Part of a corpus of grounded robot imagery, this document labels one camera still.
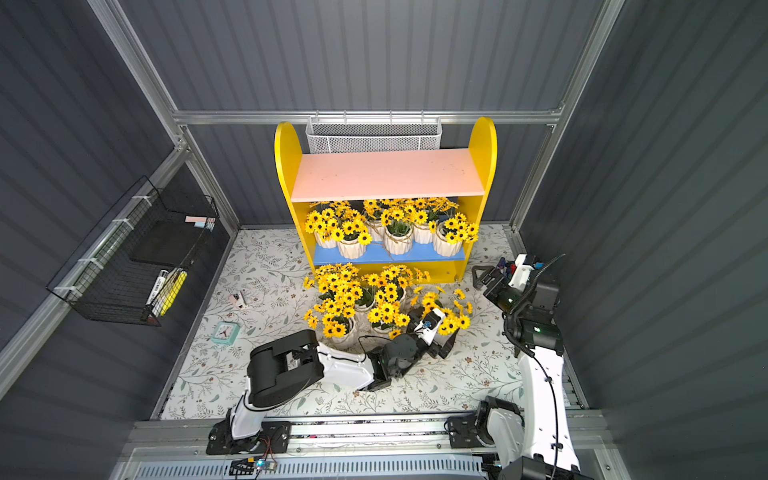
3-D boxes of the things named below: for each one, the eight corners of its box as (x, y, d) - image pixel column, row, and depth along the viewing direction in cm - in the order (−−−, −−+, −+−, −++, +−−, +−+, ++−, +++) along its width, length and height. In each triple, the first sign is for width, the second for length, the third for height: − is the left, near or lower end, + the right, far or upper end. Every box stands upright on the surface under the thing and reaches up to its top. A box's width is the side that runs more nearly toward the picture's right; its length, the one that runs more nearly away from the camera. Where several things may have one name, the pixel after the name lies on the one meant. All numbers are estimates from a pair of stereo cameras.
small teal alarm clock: (212, 340, 92) (208, 337, 90) (222, 324, 96) (218, 320, 94) (232, 344, 91) (228, 341, 89) (241, 328, 95) (237, 324, 93)
